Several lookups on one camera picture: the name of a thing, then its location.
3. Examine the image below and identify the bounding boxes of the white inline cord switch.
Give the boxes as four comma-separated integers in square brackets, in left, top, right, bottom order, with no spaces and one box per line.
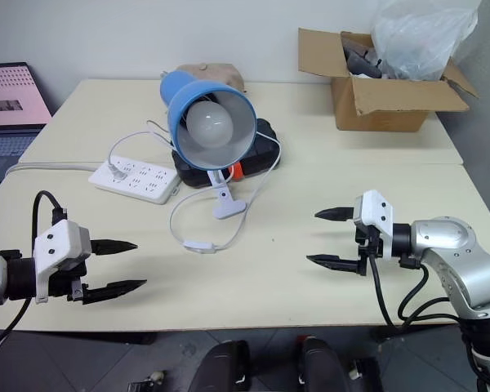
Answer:
[182,240,218,255]

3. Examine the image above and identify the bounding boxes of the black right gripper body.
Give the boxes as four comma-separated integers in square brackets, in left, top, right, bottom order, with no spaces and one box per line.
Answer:
[353,222,384,278]

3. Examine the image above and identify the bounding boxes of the laptop with pink screen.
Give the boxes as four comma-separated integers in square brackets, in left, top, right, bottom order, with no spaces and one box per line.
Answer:
[0,61,54,185]

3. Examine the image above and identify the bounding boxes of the grey power strip cable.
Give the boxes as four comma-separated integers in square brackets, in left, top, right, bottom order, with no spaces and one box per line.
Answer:
[2,161,107,177]

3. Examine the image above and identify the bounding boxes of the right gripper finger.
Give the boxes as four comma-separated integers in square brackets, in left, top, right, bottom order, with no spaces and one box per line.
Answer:
[314,207,355,224]
[305,253,363,276]

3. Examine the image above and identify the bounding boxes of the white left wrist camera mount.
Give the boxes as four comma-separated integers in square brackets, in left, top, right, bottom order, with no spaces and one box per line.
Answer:
[32,220,93,304]

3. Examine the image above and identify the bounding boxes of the clear plastic bag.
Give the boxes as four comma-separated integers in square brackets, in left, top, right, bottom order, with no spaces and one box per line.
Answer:
[369,0,479,82]

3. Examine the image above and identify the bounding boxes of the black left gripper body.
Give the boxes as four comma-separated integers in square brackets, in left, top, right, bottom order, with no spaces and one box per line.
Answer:
[47,257,94,305]

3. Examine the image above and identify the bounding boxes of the dark items in box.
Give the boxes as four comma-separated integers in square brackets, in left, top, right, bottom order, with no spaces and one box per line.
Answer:
[341,33,383,79]

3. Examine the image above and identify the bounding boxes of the blue desk lamp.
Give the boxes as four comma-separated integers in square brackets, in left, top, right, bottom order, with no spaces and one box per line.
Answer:
[159,69,259,170]

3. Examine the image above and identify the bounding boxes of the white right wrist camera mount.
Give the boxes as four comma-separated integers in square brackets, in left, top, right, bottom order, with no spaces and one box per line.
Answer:
[353,189,395,261]

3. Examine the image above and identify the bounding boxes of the brown cardboard box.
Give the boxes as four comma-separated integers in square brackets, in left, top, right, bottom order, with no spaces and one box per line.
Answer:
[297,27,481,133]

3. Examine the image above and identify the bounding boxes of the white power strip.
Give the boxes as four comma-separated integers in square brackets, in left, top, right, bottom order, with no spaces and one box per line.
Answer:
[88,159,180,206]

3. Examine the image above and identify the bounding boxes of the white light bulb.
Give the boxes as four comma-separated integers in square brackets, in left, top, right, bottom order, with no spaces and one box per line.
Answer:
[185,99,235,149]

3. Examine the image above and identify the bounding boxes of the beige cloth bundle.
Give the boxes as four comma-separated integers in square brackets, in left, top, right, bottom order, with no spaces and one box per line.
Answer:
[176,62,247,93]

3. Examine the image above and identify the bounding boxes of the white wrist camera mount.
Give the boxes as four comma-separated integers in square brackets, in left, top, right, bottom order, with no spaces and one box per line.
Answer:
[353,189,395,261]
[32,220,93,304]

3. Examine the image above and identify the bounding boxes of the white power plug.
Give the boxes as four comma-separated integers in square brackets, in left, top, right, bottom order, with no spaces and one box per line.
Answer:
[107,160,127,181]

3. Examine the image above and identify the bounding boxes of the white lamp cord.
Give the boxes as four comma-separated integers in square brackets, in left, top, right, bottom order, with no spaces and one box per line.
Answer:
[107,118,283,251]

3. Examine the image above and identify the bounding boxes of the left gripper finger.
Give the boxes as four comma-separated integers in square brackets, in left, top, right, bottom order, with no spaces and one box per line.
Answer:
[90,238,140,256]
[81,279,149,305]

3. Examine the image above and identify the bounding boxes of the dark rounded shape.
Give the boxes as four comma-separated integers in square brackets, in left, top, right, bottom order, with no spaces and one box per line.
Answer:
[190,340,253,392]
[296,335,353,392]

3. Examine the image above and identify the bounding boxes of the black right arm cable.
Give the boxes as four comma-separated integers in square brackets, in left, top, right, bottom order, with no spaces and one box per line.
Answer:
[368,256,461,328]

